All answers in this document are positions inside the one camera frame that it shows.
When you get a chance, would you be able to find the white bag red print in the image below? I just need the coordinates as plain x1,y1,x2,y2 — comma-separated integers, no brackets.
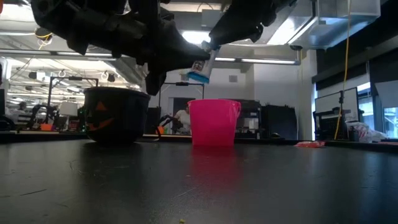
345,121,389,143

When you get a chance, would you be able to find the pink plastic bucket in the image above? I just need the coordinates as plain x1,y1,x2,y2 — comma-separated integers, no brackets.
187,99,242,147

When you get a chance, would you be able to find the black shelf cart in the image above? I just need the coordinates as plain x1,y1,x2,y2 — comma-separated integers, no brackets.
231,99,262,140

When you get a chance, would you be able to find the flat red candy wrapper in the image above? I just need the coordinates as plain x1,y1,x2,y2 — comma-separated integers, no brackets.
294,141,326,148

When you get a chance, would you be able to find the silver ventilation hood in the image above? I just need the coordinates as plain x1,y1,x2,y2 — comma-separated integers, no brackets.
267,0,382,50

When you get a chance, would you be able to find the person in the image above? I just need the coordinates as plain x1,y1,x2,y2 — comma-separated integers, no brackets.
173,107,192,134

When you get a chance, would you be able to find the whiteboard on stand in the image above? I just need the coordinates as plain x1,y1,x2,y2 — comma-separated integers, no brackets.
314,87,359,113

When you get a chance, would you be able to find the ceiling cable reel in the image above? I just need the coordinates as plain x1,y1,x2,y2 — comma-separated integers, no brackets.
34,27,53,42

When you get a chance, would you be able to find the black metal frame stand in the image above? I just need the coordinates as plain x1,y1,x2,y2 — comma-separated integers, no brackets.
158,82,205,108
47,76,100,125

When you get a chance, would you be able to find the black cabinet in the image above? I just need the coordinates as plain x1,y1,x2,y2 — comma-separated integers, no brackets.
260,104,298,141

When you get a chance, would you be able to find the yellow hanging cable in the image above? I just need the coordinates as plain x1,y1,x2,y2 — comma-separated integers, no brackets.
334,0,352,140

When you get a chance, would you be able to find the black storage shelf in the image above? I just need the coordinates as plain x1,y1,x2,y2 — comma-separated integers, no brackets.
313,107,346,141

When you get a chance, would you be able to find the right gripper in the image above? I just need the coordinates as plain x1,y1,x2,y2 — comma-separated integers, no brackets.
208,0,280,50

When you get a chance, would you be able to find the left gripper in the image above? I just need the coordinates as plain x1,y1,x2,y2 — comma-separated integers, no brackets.
62,0,211,96

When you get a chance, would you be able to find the white blue Hershey's bar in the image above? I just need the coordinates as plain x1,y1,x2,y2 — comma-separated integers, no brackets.
186,40,221,84

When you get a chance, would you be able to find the black jack-o-lantern bucket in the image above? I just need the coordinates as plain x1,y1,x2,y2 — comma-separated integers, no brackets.
83,86,152,144

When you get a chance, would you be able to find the white shade lamp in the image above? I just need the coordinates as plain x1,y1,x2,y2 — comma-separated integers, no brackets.
58,101,78,130

